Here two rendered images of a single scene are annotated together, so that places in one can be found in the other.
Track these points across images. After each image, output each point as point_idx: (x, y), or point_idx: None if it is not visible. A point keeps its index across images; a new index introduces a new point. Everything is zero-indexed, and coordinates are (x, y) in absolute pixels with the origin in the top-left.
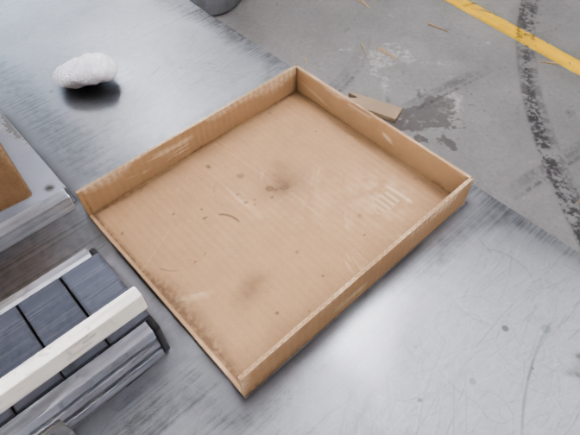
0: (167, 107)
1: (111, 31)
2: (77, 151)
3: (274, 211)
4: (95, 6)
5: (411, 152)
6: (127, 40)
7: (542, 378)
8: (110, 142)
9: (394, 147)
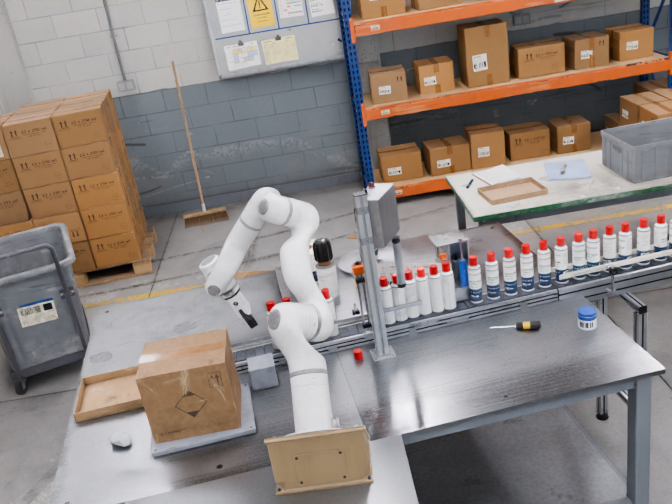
0: (111, 427)
1: (95, 464)
2: (144, 421)
3: (119, 393)
4: (87, 480)
5: (81, 390)
6: (95, 458)
7: (114, 360)
8: (134, 421)
9: (81, 395)
